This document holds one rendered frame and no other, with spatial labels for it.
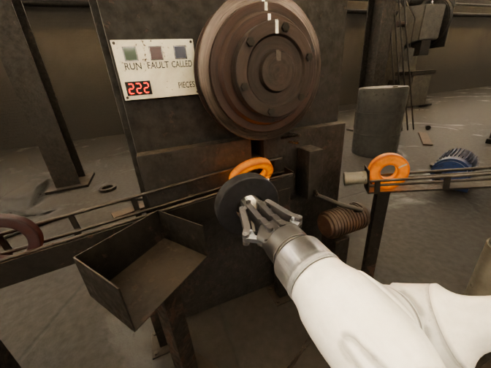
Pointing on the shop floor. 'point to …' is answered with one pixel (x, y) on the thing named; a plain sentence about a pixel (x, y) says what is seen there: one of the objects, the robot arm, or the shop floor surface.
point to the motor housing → (341, 228)
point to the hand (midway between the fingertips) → (247, 198)
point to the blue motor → (467, 158)
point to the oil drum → (378, 120)
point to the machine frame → (220, 138)
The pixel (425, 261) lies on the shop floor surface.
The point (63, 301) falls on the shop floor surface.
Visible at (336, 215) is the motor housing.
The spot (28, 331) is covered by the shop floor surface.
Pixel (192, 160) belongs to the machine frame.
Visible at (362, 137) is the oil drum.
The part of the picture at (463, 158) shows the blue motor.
